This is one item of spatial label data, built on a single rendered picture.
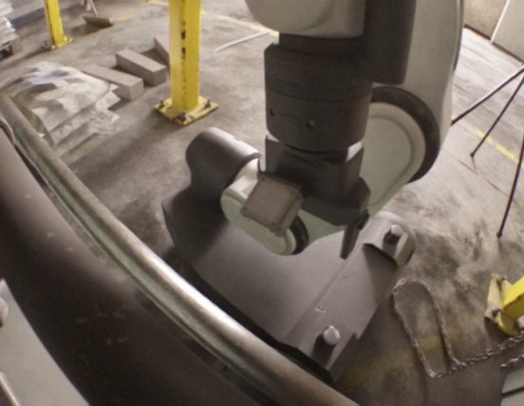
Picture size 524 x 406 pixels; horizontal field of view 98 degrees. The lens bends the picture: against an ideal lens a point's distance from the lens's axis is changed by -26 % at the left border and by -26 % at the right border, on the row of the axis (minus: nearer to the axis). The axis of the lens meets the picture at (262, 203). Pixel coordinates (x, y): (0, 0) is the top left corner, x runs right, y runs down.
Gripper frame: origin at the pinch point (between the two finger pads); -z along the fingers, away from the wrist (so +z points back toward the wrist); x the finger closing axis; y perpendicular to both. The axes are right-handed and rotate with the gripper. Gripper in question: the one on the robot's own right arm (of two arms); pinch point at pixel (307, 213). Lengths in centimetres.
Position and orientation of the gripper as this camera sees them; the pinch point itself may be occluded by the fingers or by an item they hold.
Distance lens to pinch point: 33.8
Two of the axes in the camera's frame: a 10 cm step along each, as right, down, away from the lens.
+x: 7.8, 4.0, -4.8
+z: -0.3, -7.4, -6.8
